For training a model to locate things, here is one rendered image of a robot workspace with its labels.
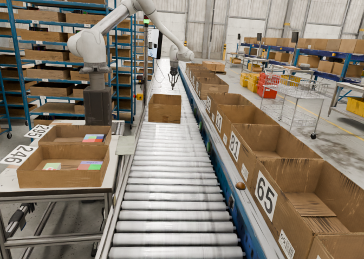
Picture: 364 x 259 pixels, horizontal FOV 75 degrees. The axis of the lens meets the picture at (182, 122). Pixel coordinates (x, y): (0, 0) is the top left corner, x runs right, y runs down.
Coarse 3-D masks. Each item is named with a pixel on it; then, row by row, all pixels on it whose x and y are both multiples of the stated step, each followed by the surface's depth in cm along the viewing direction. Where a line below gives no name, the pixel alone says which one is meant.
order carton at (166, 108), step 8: (152, 96) 235; (160, 96) 245; (168, 96) 245; (176, 96) 245; (152, 104) 208; (160, 104) 207; (168, 104) 248; (176, 104) 248; (152, 112) 210; (160, 112) 210; (168, 112) 210; (176, 112) 210; (152, 120) 213; (160, 120) 213; (168, 120) 213; (176, 120) 213
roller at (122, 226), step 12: (120, 228) 96; (132, 228) 97; (144, 228) 97; (156, 228) 97; (168, 228) 98; (180, 228) 98; (192, 228) 99; (204, 228) 99; (216, 228) 100; (228, 228) 100
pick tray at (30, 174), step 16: (32, 160) 126; (48, 160) 138; (64, 160) 139; (80, 160) 140; (96, 160) 141; (32, 176) 112; (48, 176) 113; (64, 176) 114; (80, 176) 116; (96, 176) 117
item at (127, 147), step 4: (124, 136) 179; (128, 136) 180; (132, 136) 180; (124, 140) 172; (128, 140) 172; (132, 140) 173; (120, 144) 166; (124, 144) 166; (128, 144) 166; (132, 144) 167; (120, 148) 159; (124, 148) 160; (128, 148) 160; (132, 148) 161; (120, 152) 154; (124, 152) 155; (128, 152) 155; (132, 152) 155
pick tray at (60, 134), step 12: (48, 132) 154; (60, 132) 167; (72, 132) 169; (84, 132) 170; (96, 132) 171; (108, 132) 159; (48, 144) 141; (60, 144) 142; (72, 144) 142; (84, 144) 144; (96, 144) 145; (108, 144) 160
